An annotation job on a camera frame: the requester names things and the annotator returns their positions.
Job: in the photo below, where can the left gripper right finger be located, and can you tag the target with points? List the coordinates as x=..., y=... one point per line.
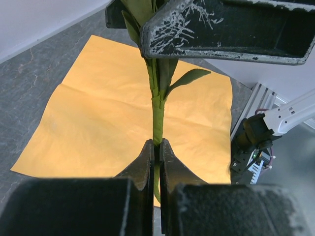
x=192, y=207

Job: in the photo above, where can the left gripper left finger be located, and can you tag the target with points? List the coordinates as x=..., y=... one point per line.
x=116, y=206

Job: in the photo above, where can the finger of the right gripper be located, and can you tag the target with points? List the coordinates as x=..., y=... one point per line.
x=263, y=31
x=140, y=10

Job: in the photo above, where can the mauve purple rose stem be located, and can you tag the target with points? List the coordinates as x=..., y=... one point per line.
x=160, y=73

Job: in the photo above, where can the orange wrapping paper sheet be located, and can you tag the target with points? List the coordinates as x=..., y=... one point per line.
x=98, y=119

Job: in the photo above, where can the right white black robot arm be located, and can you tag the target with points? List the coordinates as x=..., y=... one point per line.
x=256, y=134

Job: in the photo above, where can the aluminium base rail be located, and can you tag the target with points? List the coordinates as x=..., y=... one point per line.
x=261, y=98

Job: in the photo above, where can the grey slotted cable duct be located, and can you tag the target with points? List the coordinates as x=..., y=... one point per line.
x=255, y=169

